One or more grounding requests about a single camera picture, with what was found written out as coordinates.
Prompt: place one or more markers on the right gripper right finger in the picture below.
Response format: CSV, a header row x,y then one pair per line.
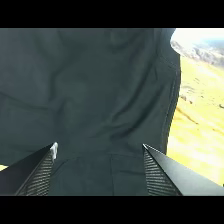
x,y
170,176

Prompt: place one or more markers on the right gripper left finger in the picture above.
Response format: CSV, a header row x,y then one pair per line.
x,y
30,176

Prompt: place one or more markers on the black garment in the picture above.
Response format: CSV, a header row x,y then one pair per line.
x,y
93,93

